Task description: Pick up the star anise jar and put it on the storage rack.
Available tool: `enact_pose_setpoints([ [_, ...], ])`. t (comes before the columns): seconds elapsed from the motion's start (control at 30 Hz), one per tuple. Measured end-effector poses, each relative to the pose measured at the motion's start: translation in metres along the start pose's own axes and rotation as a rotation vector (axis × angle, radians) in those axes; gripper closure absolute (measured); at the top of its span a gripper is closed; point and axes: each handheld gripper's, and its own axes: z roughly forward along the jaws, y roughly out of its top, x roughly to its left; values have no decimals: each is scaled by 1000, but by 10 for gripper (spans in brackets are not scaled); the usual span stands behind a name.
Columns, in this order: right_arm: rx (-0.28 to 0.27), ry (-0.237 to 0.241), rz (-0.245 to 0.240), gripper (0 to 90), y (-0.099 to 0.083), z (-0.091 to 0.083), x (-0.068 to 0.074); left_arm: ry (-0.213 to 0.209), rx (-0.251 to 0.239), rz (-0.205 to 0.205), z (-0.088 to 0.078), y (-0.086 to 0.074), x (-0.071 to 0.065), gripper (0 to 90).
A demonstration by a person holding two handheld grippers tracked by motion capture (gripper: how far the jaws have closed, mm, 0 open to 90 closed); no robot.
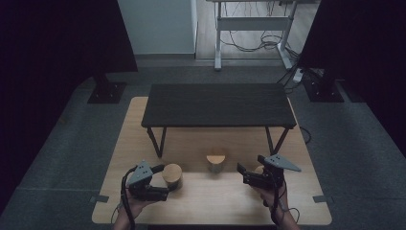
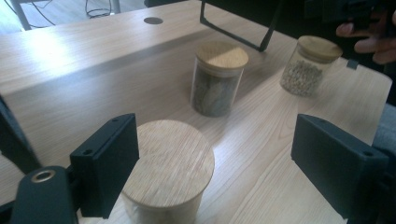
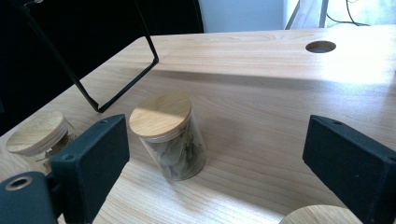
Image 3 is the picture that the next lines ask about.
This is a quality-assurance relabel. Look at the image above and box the white cabinet panel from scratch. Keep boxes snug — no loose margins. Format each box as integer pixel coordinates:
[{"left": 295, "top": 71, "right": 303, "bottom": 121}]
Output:
[{"left": 198, "top": 0, "right": 289, "bottom": 34}]

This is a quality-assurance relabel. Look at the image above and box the glass jar of brown spice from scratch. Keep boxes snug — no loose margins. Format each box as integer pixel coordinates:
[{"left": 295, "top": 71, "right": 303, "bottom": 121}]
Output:
[{"left": 5, "top": 110, "right": 78, "bottom": 175}]

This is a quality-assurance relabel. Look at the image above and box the black shelf with metal legs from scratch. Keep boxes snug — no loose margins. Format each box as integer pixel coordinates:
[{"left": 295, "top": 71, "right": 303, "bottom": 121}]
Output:
[{"left": 18, "top": 0, "right": 160, "bottom": 114}]

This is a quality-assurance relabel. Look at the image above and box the black cable bundle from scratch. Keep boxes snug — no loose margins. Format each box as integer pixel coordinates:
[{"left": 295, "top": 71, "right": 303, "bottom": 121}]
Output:
[{"left": 326, "top": 0, "right": 372, "bottom": 27}]

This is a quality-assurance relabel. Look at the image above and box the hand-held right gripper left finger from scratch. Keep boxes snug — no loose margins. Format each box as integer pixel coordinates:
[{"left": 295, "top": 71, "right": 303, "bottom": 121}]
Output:
[{"left": 46, "top": 114, "right": 131, "bottom": 224}]

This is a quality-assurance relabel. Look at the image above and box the white desk frame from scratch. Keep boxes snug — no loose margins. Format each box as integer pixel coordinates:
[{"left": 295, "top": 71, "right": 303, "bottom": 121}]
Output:
[{"left": 284, "top": 0, "right": 330, "bottom": 31}]

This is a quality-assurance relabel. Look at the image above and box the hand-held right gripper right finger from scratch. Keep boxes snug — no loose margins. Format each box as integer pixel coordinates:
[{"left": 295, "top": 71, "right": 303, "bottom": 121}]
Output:
[{"left": 302, "top": 114, "right": 396, "bottom": 224}]

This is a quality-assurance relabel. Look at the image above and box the wooden cylinder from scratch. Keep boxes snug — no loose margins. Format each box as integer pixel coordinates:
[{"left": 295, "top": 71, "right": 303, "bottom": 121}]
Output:
[
  {"left": 278, "top": 204, "right": 363, "bottom": 224},
  {"left": 128, "top": 91, "right": 207, "bottom": 182}
]

